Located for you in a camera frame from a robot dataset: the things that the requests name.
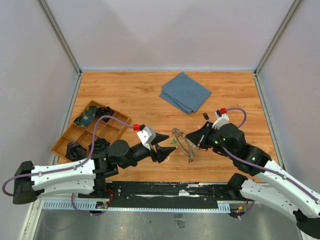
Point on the metal disc with keyrings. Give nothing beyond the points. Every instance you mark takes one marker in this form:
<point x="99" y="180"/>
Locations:
<point x="182" y="144"/>

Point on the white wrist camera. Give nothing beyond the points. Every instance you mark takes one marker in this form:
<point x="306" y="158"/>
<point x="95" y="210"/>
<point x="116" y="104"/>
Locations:
<point x="146" y="136"/>
<point x="222" y="118"/>

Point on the black bundle in tray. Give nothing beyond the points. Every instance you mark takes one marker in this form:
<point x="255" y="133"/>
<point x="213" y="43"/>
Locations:
<point x="103" y="111"/>

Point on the folded blue cloth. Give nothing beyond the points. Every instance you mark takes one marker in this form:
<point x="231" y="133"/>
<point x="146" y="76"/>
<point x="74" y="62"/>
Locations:
<point x="184" y="93"/>

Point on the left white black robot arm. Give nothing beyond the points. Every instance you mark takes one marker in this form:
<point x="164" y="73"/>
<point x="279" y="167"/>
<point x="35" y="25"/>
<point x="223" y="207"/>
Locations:
<point x="86" y="176"/>

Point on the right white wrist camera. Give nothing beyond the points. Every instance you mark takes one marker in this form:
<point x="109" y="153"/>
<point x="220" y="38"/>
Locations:
<point x="222" y="118"/>

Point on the key with black tag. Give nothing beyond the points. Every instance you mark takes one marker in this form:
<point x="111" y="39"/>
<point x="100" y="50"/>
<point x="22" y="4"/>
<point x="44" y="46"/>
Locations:
<point x="206" y="117"/>

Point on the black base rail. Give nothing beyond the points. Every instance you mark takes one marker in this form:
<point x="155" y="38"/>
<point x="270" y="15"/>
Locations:
<point x="163" y="195"/>

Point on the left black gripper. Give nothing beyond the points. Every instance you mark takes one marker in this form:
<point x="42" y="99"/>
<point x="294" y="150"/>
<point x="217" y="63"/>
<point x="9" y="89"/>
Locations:
<point x="162" y="152"/>

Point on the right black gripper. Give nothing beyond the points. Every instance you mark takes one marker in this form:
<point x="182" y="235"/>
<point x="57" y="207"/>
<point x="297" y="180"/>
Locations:
<point x="200" y="136"/>

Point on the blue yellow patterned cloth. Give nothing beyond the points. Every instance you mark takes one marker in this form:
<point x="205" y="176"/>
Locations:
<point x="87" y="117"/>

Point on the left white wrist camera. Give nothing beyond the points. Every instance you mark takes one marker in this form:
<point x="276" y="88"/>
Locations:
<point x="146" y="136"/>

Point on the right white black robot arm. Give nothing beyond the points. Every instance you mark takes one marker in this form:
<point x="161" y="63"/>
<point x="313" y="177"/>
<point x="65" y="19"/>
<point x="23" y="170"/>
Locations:
<point x="286" y="194"/>

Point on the dark bundle in tray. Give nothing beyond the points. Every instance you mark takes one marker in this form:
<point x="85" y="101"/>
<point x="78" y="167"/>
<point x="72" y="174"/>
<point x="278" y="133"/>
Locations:
<point x="99" y="146"/>
<point x="75" y="151"/>

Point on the wooden compartment tray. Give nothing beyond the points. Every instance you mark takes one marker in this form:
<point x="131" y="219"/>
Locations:
<point x="109" y="127"/>

